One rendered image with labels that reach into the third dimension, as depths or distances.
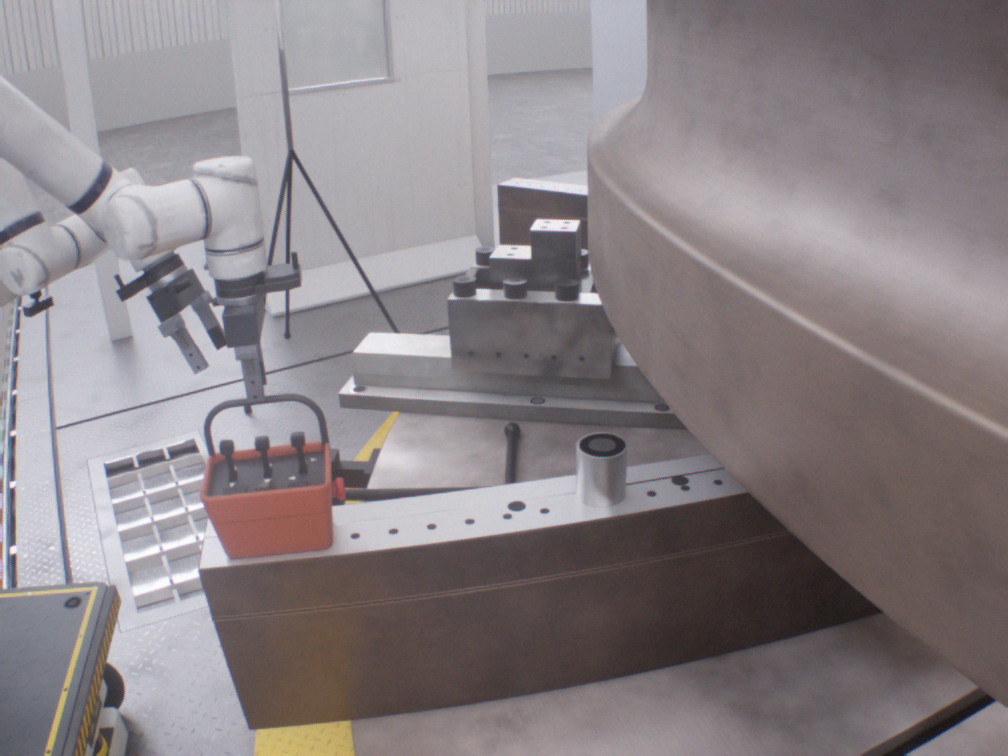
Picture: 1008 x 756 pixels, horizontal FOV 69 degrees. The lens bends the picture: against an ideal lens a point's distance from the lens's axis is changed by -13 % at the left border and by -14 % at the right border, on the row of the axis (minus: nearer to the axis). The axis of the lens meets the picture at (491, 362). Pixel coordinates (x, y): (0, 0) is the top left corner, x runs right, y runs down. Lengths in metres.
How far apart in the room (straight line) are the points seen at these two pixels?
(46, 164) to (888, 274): 1.06
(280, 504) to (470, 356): 1.17
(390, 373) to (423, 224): 2.16
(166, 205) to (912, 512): 0.94
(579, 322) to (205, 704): 1.35
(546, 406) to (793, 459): 1.43
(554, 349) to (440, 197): 2.44
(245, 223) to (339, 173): 3.17
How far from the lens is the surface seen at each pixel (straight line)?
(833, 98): 1.08
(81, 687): 1.74
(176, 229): 1.12
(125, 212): 1.10
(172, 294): 1.39
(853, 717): 1.58
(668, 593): 1.47
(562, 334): 2.22
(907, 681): 1.67
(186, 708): 2.08
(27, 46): 14.38
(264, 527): 1.26
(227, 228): 1.16
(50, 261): 1.40
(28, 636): 1.92
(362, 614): 1.35
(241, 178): 1.15
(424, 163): 4.49
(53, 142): 1.19
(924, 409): 0.81
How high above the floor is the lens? 1.45
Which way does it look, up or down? 25 degrees down
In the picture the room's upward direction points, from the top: 3 degrees counter-clockwise
